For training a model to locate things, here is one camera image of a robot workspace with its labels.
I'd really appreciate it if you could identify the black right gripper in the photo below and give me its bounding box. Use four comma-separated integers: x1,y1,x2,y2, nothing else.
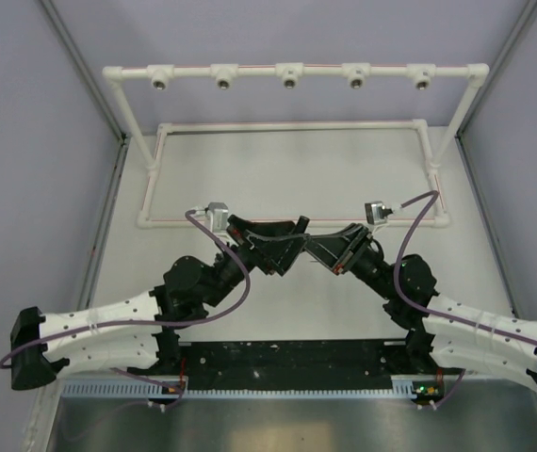
305,223,398,300

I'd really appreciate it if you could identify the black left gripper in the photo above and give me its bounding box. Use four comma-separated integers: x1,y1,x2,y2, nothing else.
203,216,311,309

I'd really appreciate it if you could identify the small black water faucet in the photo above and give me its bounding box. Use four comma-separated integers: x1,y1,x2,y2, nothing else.
293,216,310,234

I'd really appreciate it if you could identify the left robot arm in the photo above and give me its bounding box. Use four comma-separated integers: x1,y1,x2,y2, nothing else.
0,215,309,391

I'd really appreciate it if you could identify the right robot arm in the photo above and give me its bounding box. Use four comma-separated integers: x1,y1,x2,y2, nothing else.
304,223,537,393

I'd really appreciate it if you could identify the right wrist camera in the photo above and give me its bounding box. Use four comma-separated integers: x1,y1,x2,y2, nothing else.
365,201,393,228

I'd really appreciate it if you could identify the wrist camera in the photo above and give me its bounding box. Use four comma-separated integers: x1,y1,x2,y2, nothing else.
204,202,230,235
365,201,393,228

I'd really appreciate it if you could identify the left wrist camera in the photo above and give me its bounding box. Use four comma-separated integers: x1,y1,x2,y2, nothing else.
204,202,230,235

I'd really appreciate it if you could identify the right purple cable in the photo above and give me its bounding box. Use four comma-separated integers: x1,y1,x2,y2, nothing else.
388,189,537,363

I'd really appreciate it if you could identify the purple cable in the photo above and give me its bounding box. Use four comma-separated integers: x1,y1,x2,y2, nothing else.
388,189,537,363
0,210,252,369

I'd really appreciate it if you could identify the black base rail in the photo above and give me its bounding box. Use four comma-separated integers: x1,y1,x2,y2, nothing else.
150,339,437,391

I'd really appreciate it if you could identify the right aluminium frame post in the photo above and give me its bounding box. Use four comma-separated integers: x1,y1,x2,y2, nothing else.
460,1,537,320

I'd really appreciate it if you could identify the aluminium frame post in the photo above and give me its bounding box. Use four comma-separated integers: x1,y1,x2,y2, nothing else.
460,1,537,320
37,0,131,340

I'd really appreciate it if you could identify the grey slotted cable duct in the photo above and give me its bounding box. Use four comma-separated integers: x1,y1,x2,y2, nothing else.
60,377,444,404

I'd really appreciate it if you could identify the white PVC pipe frame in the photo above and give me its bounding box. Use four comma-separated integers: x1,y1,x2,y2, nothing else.
103,62,490,229

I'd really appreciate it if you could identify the left aluminium frame post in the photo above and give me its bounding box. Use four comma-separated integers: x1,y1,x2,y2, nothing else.
37,0,131,340

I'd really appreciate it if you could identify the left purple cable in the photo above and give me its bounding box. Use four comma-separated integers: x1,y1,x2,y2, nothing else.
0,210,252,369

